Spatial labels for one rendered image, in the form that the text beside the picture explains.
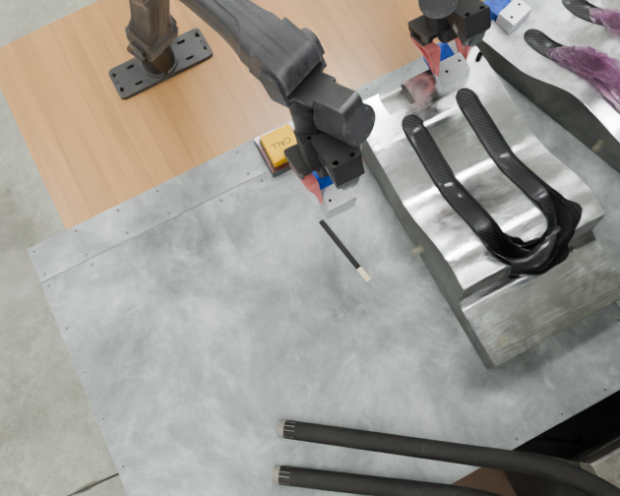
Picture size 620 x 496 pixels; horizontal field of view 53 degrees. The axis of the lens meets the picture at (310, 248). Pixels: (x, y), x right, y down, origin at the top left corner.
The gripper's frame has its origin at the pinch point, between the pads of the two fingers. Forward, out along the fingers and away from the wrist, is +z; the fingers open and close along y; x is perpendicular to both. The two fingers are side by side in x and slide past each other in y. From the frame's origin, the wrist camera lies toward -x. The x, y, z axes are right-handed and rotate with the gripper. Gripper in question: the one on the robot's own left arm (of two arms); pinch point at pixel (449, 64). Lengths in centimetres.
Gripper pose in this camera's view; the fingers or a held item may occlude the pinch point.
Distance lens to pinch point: 116.4
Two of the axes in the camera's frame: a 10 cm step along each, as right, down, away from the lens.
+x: -3.8, -6.2, 6.8
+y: 8.9, -4.5, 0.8
